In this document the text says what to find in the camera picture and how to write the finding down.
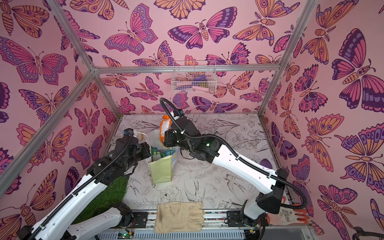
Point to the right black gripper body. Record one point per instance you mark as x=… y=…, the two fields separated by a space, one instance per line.
x=168 y=138

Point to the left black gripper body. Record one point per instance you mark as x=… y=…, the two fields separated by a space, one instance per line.
x=140 y=153

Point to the orange Fox's candy bag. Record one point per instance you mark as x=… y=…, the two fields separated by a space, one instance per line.
x=164 y=126

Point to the yellow-green Fox's spring tea bag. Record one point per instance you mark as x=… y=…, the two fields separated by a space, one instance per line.
x=158 y=153

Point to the white paper bag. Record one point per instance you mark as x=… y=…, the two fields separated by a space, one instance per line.
x=161 y=170

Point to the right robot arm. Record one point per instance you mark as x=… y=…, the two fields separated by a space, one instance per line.
x=271 y=184

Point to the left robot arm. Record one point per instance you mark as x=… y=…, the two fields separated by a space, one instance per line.
x=59 y=223

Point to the green artificial grass mat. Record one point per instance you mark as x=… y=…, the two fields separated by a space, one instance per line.
x=107 y=199

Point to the beige work glove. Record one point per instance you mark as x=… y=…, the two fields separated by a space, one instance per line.
x=176 y=217

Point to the purple pink garden trowel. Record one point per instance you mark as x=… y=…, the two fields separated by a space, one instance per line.
x=266 y=163

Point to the orange white garden glove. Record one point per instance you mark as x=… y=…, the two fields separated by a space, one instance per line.
x=288 y=217

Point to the white wire basket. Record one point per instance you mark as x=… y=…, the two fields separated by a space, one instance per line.
x=194 y=76

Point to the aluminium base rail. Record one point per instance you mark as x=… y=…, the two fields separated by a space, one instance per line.
x=218 y=225

